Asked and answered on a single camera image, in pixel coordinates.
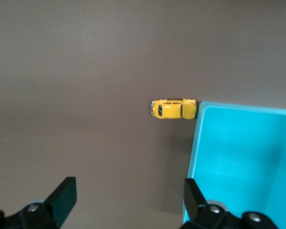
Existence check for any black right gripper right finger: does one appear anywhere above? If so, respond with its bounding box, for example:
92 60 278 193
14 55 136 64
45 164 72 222
181 177 280 229

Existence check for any yellow toy beetle car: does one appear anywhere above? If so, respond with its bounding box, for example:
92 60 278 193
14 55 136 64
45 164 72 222
149 97 197 121

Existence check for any turquoise plastic bin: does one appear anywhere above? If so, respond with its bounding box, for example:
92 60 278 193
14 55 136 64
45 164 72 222
182 100 286 229

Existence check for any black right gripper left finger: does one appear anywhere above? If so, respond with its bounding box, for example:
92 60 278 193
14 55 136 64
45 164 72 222
0 176 77 229

